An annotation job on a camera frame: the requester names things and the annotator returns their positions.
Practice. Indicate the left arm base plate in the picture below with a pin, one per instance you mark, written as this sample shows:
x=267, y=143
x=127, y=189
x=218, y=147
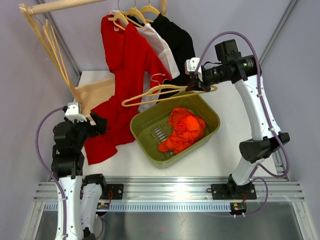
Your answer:
x=114, y=191

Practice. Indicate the black t shirt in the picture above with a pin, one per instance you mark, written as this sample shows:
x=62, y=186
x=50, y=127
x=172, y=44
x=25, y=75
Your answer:
x=173, y=45

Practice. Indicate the yellow hanger of white shirt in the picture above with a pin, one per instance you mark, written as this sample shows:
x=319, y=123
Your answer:
x=134, y=11

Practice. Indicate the aluminium frame post left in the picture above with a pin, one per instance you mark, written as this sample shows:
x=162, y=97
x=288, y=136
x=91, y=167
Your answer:
x=69, y=62

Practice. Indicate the white t shirt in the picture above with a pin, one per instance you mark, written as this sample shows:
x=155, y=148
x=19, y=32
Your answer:
x=139, y=58

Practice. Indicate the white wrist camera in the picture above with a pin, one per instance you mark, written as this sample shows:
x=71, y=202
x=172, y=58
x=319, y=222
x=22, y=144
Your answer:
x=73, y=113
x=192, y=66

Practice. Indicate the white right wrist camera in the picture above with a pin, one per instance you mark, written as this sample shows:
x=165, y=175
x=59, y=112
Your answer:
x=192, y=66

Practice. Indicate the red t shirt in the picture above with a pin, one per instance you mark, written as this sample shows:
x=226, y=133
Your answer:
x=104, y=146
x=128, y=56

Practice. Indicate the aluminium frame post right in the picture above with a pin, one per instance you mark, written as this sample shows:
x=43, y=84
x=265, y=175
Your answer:
x=278, y=30

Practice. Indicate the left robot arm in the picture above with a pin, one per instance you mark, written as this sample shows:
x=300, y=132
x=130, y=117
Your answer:
x=78, y=195

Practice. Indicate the orange t shirt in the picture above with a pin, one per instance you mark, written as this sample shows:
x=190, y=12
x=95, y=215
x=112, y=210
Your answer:
x=187, y=129

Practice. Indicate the wooden clothes rack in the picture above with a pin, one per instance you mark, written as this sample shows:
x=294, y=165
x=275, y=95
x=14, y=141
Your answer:
x=93, y=93

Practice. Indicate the aluminium frame post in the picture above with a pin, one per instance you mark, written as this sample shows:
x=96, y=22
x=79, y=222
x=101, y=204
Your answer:
x=69, y=62
x=278, y=30

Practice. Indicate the olive green plastic basket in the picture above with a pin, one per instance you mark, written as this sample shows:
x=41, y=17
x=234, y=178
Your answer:
x=150, y=127

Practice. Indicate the white slotted cable duct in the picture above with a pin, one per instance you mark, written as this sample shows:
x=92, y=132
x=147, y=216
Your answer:
x=167, y=207

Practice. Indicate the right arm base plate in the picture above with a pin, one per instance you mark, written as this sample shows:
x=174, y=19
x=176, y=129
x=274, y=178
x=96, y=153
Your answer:
x=226, y=191

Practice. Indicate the yellow hanger of black shirt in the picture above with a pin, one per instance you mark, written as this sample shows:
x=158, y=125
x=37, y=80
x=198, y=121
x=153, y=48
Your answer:
x=149, y=9

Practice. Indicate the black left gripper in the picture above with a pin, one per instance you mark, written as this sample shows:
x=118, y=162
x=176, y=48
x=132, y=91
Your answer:
x=100, y=127

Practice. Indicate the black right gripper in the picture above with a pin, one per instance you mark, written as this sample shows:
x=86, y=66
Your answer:
x=192, y=85

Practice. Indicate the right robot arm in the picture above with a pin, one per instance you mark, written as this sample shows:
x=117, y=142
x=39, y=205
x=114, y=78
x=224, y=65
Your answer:
x=245, y=74

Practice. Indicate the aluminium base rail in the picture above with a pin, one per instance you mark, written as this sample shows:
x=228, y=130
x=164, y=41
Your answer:
x=194, y=189

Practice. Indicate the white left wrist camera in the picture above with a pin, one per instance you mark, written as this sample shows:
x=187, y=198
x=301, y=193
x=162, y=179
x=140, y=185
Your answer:
x=73, y=113

